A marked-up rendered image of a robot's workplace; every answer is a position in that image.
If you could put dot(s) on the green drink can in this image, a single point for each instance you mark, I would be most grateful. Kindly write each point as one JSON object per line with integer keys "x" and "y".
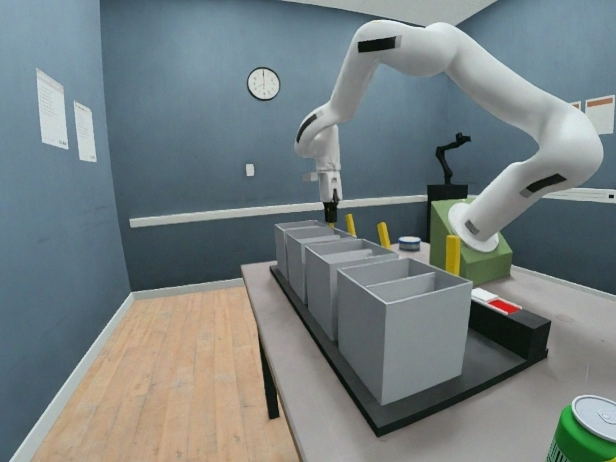
{"x": 586, "y": 432}

